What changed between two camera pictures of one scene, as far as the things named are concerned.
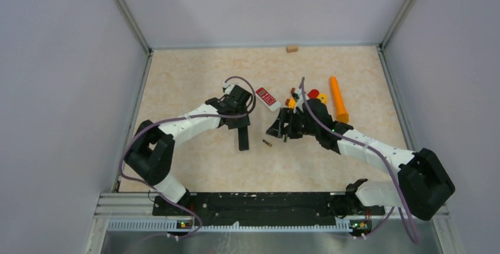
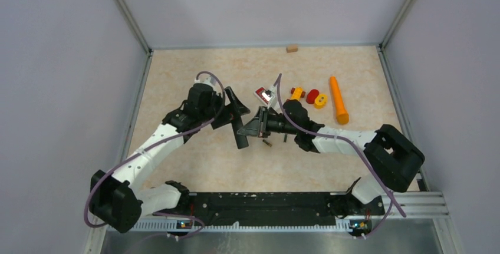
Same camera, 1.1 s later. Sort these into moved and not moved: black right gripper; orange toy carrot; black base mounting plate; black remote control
Moved: black right gripper
Not moved: orange toy carrot; black remote control; black base mounting plate
